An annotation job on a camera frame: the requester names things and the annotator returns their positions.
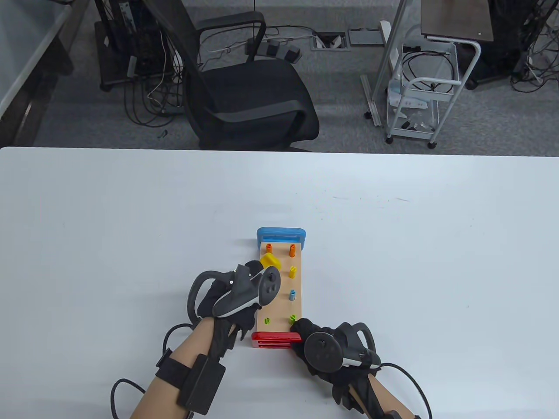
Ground person's left hand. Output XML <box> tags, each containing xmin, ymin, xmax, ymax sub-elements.
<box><xmin>197</xmin><ymin>260</ymin><xmax>273</xmax><ymax>350</ymax></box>

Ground brown top desk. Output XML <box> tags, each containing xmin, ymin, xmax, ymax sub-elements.
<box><xmin>421</xmin><ymin>0</ymin><xmax>494</xmax><ymax>42</ymax></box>

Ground rainbow hammer bench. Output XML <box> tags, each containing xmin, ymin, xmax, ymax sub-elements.
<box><xmin>252</xmin><ymin>227</ymin><xmax>308</xmax><ymax>350</ymax></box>

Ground person's right forearm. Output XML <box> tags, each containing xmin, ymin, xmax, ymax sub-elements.
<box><xmin>349</xmin><ymin>371</ymin><xmax>424</xmax><ymax>419</ymax></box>

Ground person's right hand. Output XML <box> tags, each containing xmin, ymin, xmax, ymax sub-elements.
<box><xmin>290</xmin><ymin>318</ymin><xmax>381</xmax><ymax>411</ymax></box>

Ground tangle of floor cables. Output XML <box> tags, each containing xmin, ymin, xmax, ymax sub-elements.
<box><xmin>122</xmin><ymin>31</ymin><xmax>188</xmax><ymax>128</ymax></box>

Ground black cable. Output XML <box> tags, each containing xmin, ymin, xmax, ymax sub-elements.
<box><xmin>378</xmin><ymin>361</ymin><xmax>434</xmax><ymax>419</ymax></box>
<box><xmin>110</xmin><ymin>323</ymin><xmax>197</xmax><ymax>419</ymax></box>

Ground black power adapters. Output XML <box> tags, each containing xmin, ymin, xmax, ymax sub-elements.
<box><xmin>245</xmin><ymin>37</ymin><xmax>303</xmax><ymax>64</ymax></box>

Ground black office chair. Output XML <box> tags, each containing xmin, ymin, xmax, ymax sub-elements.
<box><xmin>142</xmin><ymin>0</ymin><xmax>320</xmax><ymax>151</ymax></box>

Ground metal floor socket box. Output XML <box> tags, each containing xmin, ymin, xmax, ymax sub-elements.
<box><xmin>311</xmin><ymin>31</ymin><xmax>351</xmax><ymax>52</ymax></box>

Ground black hand controller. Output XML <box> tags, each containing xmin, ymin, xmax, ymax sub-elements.
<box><xmin>304</xmin><ymin>322</ymin><xmax>380</xmax><ymax>372</ymax></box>
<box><xmin>187</xmin><ymin>264</ymin><xmax>281</xmax><ymax>324</ymax></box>

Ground black equipment rack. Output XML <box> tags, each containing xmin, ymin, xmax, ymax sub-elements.
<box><xmin>94</xmin><ymin>0</ymin><xmax>184</xmax><ymax>91</ymax></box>

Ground black equipment stand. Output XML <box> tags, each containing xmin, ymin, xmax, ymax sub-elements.
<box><xmin>465</xmin><ymin>0</ymin><xmax>559</xmax><ymax>92</ymax></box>

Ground grey floor plate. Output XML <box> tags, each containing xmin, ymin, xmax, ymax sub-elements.
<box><xmin>348</xmin><ymin>28</ymin><xmax>385</xmax><ymax>45</ymax></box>

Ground white rolling cart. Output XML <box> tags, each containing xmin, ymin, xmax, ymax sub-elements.
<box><xmin>384</xmin><ymin>37</ymin><xmax>482</xmax><ymax>149</ymax></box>

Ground grey side table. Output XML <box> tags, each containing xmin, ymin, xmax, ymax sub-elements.
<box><xmin>0</xmin><ymin>0</ymin><xmax>90</xmax><ymax>147</ymax></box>

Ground aluminium frame post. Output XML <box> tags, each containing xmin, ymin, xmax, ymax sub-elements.
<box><xmin>360</xmin><ymin>0</ymin><xmax>413</xmax><ymax>127</ymax></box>

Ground person's left forearm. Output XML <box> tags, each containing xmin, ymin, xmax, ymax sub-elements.
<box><xmin>129</xmin><ymin>319</ymin><xmax>245</xmax><ymax>419</ymax></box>

